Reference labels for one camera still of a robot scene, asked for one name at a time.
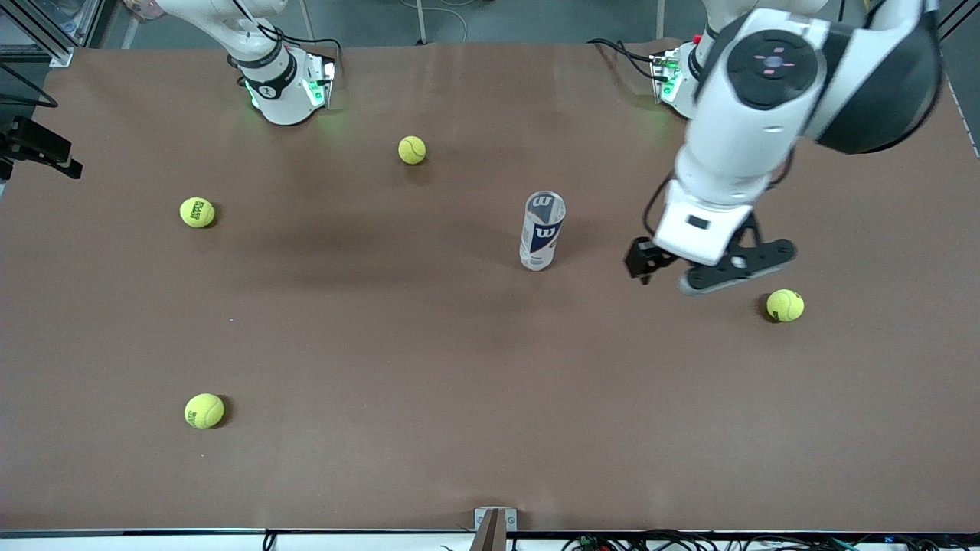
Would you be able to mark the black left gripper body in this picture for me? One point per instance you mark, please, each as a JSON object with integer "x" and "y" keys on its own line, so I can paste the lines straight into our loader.
{"x": 643, "y": 259}

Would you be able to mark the clear tennis ball can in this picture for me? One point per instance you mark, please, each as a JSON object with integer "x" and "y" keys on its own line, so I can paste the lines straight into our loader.
{"x": 542, "y": 233}

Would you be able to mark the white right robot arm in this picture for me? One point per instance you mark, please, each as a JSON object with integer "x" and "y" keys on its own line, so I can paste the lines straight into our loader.
{"x": 279, "y": 92}

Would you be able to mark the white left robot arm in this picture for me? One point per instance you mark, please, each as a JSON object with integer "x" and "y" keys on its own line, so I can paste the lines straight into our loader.
{"x": 735, "y": 122}

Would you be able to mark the yellow tennis ball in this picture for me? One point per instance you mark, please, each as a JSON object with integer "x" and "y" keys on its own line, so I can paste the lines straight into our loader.
{"x": 785, "y": 305}
{"x": 197, "y": 212}
{"x": 412, "y": 150}
{"x": 204, "y": 411}

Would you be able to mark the brown table mat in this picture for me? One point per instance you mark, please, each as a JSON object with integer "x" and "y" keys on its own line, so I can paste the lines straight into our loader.
{"x": 490, "y": 383}

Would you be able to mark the grey metal pole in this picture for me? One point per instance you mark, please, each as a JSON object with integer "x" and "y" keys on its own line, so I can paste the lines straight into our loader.
{"x": 661, "y": 19}
{"x": 421, "y": 23}
{"x": 308, "y": 19}

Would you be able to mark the aluminium frame post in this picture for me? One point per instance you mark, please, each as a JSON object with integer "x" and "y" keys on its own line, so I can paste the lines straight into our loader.
{"x": 57, "y": 53}

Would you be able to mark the grey metal bracket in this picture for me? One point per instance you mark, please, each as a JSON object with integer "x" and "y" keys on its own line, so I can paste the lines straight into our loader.
{"x": 494, "y": 528}

